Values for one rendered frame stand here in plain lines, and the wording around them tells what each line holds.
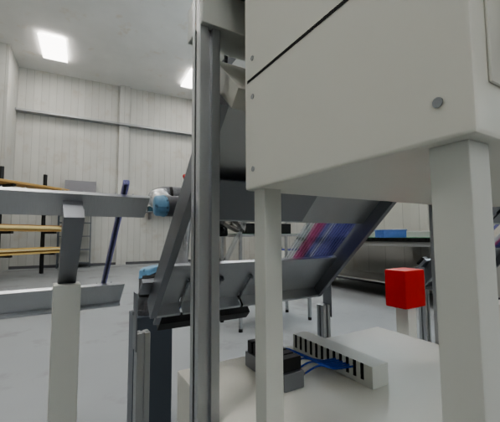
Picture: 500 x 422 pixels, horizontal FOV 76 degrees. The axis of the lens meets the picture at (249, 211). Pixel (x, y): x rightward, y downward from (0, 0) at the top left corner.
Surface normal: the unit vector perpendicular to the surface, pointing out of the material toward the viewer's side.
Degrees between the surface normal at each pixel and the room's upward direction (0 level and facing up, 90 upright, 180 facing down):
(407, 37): 90
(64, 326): 90
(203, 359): 90
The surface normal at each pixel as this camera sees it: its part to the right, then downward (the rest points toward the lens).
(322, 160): -0.87, -0.04
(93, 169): 0.45, -0.07
